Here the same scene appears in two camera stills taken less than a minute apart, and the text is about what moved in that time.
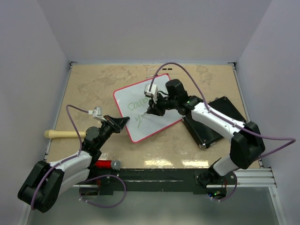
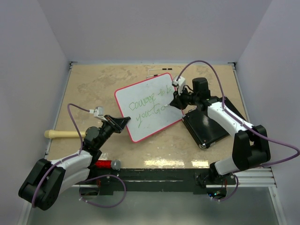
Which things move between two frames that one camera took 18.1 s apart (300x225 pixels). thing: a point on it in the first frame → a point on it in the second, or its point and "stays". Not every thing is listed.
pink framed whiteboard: x=133 y=101 stays
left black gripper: x=116 y=124 stays
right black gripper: x=155 y=108 → x=177 y=101
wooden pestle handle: x=52 y=133 stays
